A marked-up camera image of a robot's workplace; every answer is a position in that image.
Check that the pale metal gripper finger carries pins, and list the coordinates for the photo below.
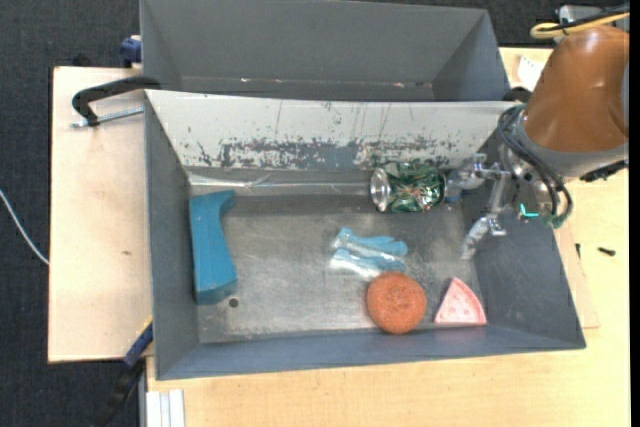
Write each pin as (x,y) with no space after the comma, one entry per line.
(467,179)
(480,231)

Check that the crushed green drink can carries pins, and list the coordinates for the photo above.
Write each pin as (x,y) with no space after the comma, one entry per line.
(412,189)

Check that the pink wedge toy slice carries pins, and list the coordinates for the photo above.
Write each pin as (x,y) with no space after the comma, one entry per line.
(461,307)

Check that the orange round scourer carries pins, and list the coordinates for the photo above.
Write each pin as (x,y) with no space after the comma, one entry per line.
(396,302)

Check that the blue and clear plastic packet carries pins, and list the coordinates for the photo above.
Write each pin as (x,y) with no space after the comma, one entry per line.
(365,250)

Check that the grey metal bin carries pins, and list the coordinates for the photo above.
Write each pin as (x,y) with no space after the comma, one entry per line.
(310,45)

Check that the blue angled block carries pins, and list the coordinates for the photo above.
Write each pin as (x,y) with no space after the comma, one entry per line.
(212,250)

